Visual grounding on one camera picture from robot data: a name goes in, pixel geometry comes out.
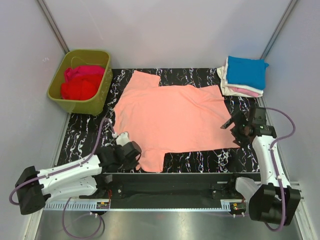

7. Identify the salmon pink t shirt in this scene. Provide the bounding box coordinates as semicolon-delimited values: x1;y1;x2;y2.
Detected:
114;70;236;173

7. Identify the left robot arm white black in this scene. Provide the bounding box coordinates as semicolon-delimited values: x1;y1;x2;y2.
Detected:
14;141;142;215

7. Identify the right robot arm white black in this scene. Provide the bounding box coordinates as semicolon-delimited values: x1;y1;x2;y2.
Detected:
221;107;301;232

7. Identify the white folded t shirt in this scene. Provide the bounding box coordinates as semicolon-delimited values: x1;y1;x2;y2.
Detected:
221;57;264;98

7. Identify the light pink folded t shirt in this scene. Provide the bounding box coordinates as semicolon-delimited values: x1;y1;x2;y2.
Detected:
231;87;262;98

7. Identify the cream folded t shirt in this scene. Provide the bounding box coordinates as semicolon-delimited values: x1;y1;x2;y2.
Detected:
216;66;242;97

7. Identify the black marbled table mat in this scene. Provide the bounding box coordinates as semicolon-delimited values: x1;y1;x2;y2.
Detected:
55;68;260;173

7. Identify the left small controller board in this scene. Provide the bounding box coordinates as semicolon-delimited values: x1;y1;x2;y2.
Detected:
96;200;110;210

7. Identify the small controller board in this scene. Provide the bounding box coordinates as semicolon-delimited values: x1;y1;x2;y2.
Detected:
230;201;247;212
96;200;110;210

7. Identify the right small controller board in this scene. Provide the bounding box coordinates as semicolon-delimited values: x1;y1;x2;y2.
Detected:
230;201;247;212

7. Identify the red t shirt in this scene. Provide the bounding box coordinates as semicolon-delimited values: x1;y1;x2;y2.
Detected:
60;74;103;101

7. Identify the olive green plastic bin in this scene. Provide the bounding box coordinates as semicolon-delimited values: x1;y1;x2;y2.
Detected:
47;49;113;116

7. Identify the magenta t shirt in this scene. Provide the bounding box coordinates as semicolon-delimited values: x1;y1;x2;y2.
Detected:
64;65;105;82

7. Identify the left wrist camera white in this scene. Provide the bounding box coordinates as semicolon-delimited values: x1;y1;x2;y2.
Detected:
112;131;130;146

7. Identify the aluminium frame rail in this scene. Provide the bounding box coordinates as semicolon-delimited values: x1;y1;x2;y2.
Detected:
32;181;306;203

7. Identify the right corner aluminium post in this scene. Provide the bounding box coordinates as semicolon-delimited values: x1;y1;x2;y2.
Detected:
260;0;300;59

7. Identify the corner aluminium post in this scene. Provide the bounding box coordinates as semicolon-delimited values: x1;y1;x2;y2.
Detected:
260;0;300;59
35;0;70;54

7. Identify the white slotted cable duct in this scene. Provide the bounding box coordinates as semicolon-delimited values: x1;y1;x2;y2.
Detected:
44;199;231;212

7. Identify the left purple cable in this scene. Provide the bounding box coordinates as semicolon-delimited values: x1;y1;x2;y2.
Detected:
9;117;118;238

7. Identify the left corner aluminium post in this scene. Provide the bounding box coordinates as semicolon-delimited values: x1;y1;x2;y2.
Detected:
35;0;70;54

